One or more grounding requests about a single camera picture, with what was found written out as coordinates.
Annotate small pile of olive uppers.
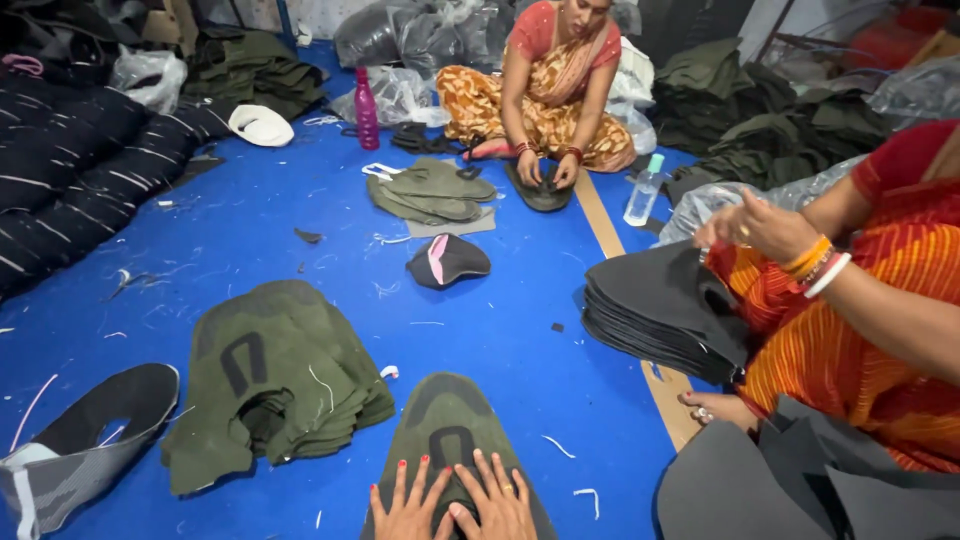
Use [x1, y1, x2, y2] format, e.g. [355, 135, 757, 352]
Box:
[365, 156, 499, 228]

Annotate pink plastic bottle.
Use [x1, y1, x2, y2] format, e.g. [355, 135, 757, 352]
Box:
[354, 66, 381, 152]

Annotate white plastic bag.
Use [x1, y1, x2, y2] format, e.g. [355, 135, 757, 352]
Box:
[604, 35, 659, 157]

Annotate shiny plastic bag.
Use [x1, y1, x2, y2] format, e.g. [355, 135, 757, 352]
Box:
[864, 55, 960, 134]

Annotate crumpled clear plastic bag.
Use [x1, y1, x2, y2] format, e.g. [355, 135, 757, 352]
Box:
[328, 65, 453, 129]

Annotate orange and white bangles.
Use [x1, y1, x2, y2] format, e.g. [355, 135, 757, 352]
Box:
[780, 234, 854, 300]

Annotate person's right hand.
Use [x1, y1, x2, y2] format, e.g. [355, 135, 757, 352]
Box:
[447, 449, 539, 540]

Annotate black pink shoe piece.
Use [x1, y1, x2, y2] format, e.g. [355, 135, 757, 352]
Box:
[405, 233, 493, 291]

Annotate red container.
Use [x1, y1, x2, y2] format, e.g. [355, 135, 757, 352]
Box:
[846, 6, 960, 74]

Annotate pink loop strap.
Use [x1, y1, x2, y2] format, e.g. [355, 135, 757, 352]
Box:
[0, 52, 46, 78]

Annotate grey flat sheet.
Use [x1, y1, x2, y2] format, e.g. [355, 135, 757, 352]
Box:
[403, 205, 498, 240]

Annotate stack of olive shoe uppers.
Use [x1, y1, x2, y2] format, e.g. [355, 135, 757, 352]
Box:
[160, 279, 397, 497]

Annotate grey black knit shoe upper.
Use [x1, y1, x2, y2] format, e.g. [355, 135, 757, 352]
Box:
[0, 363, 182, 540]

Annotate heap of olive fabric pieces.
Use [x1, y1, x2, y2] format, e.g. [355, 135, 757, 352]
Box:
[183, 27, 330, 123]

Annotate stack of black foam pieces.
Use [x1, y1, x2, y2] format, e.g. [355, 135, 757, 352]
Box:
[580, 239, 753, 387]

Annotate long clear plastic bag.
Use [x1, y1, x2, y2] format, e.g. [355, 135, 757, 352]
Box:
[651, 154, 871, 249]

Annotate person's left hand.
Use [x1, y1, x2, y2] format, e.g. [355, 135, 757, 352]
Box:
[368, 454, 456, 540]

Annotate white shoe piece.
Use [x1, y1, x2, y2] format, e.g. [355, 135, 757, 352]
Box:
[227, 103, 296, 149]

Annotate pile of black foam sheets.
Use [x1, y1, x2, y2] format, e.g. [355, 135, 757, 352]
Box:
[655, 393, 960, 540]

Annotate brown cardboard strip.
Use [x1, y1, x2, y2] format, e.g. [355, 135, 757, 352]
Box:
[573, 168, 704, 453]

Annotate heap of black striped fabric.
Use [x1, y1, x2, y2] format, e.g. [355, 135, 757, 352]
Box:
[0, 66, 235, 303]

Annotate grey plastic sack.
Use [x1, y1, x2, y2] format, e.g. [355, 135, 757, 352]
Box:
[333, 0, 520, 74]

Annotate olive upper with black lining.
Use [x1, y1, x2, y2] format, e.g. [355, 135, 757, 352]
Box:
[504, 158, 576, 214]

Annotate pile of black straps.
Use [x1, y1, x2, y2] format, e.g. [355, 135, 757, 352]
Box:
[389, 121, 464, 157]

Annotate olive green shoe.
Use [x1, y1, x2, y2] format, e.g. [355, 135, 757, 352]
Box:
[360, 372, 559, 540]

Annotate brown cardboard box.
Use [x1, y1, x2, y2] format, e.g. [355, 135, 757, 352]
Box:
[141, 0, 201, 48]

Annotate large heap of olive uppers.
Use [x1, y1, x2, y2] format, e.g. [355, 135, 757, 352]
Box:
[649, 36, 895, 205]

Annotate clear bottle with green cap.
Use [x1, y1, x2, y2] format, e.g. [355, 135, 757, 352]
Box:
[622, 153, 667, 228]

